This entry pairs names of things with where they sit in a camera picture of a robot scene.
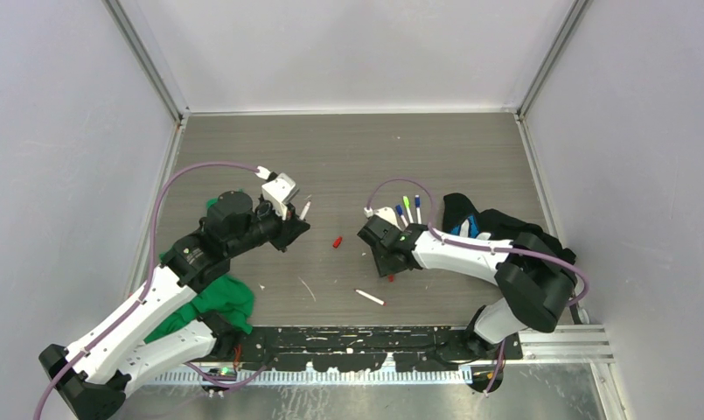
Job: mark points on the blue capped white pen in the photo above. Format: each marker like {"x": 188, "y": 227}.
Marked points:
{"x": 418, "y": 211}

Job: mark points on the black daisy cloth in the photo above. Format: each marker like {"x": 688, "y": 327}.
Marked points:
{"x": 460, "y": 217}

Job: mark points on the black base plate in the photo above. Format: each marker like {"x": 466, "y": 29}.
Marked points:
{"x": 354, "y": 348}

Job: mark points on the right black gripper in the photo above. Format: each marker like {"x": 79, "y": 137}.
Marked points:
{"x": 385, "y": 269}

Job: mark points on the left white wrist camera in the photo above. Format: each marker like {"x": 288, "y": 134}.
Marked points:
{"x": 279, "y": 189}

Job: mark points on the green cloth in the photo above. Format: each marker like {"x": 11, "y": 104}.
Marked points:
{"x": 227, "y": 295}

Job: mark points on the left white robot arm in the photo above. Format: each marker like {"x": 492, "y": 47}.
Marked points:
{"x": 96, "y": 374}

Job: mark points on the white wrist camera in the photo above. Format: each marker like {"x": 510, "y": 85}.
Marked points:
{"x": 386, "y": 213}
{"x": 279, "y": 189}

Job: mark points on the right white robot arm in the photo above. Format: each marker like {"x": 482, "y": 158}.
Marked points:
{"x": 535, "y": 283}

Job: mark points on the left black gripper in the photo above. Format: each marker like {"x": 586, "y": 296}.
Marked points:
{"x": 288, "y": 229}

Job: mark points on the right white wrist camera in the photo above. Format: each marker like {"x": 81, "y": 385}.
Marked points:
{"x": 386, "y": 213}

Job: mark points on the slotted cable duct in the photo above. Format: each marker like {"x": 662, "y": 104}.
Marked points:
{"x": 183, "y": 376}

